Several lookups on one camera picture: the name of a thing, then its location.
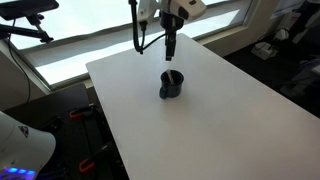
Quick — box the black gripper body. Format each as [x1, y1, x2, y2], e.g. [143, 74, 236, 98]
[159, 9, 185, 35]

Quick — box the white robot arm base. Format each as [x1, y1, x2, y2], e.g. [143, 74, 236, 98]
[0, 110, 57, 180]

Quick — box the dark green enamel mug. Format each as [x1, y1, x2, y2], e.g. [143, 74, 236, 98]
[159, 69, 185, 100]

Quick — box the white box device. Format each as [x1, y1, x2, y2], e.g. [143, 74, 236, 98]
[250, 40, 278, 61]

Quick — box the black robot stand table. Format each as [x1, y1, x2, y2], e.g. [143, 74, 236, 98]
[0, 82, 131, 180]

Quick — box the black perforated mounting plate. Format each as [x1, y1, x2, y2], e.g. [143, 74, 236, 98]
[43, 105, 130, 180]

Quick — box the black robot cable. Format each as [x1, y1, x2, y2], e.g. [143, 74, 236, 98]
[128, 0, 168, 56]

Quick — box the white window frame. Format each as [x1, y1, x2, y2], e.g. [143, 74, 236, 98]
[6, 0, 265, 92]

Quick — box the white cable coil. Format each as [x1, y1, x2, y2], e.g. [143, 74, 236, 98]
[274, 27, 292, 43]

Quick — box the black clamp orange handle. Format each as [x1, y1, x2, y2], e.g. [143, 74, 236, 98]
[68, 104, 99, 121]
[78, 142, 116, 174]

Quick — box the thin black camera cable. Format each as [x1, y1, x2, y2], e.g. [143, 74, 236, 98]
[6, 19, 32, 103]

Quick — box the black stereo camera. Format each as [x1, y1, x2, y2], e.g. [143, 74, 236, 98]
[0, 0, 60, 21]

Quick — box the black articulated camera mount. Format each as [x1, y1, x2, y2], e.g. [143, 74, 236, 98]
[0, 13, 55, 45]

